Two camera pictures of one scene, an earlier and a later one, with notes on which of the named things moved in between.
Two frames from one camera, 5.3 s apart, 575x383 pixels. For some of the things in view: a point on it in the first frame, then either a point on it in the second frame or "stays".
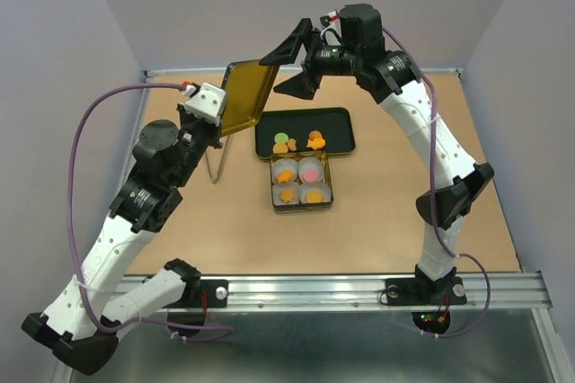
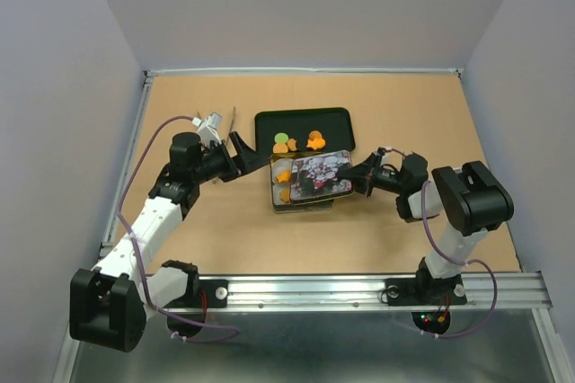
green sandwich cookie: [281, 138] stays
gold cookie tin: [301, 182] stays
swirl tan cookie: [314, 135] stays
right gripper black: [287, 51] → [366, 169]
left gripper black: [216, 130] → [246, 160]
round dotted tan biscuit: [280, 148] stays
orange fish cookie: [285, 176] stays
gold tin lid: [246, 84] → [314, 177]
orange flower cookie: [287, 195] stays
